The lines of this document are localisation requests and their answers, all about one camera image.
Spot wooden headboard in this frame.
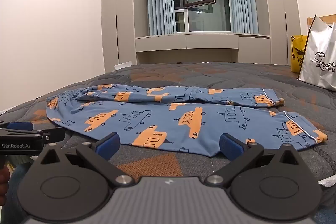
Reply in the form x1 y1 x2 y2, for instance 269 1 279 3
307 14 336 31

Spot yellow shopping bag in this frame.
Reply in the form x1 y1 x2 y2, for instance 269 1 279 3
290 35 309 73

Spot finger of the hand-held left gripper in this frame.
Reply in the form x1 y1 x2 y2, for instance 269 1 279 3
0 121 34 133
42 127 66 144

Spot blue pants with orange cars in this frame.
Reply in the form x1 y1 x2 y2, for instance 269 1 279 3
46 84 328 157

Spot white shopping bag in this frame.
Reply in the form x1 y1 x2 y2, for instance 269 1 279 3
297 15 336 91

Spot person's blue jeans leg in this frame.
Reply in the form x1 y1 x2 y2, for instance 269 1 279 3
0 161 36 224

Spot white strap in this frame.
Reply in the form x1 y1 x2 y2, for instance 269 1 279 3
317 176 336 188

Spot person's left hand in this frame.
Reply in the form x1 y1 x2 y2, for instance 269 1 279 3
0 167 11 204

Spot beige window bench cabinet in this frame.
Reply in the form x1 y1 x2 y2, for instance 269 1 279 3
134 33 271 65

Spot grey and orange quilted bed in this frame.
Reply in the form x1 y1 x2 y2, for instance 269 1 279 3
0 62 336 224

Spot beige built-in wardrobe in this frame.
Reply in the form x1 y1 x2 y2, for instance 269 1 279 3
247 0 303 66
101 0 137 67

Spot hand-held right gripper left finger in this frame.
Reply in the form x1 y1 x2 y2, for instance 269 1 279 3
35 132 135 187

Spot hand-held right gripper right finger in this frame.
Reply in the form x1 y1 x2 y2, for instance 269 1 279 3
205 133 302 187

